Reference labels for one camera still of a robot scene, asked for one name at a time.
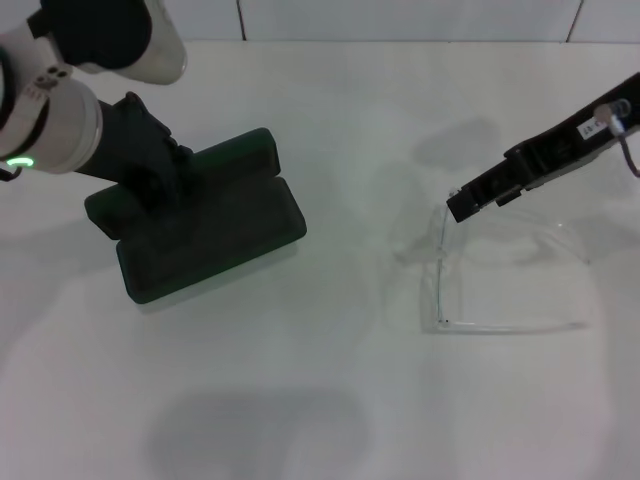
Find right gripper cable with plugs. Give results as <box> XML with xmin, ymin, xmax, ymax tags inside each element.
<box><xmin>597</xmin><ymin>98</ymin><xmax>640</xmax><ymax>180</ymax></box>

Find clear plastic glasses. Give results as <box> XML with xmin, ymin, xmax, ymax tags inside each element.
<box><xmin>418</xmin><ymin>187</ymin><xmax>592</xmax><ymax>335</ymax></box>

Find green glasses case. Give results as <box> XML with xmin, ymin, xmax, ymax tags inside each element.
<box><xmin>84</xmin><ymin>127</ymin><xmax>307</xmax><ymax>305</ymax></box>

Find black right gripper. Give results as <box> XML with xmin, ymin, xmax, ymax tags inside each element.
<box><xmin>446</xmin><ymin>72</ymin><xmax>640</xmax><ymax>224</ymax></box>

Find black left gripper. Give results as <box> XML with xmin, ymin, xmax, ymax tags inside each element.
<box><xmin>77</xmin><ymin>91</ymin><xmax>194</xmax><ymax>209</ymax></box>

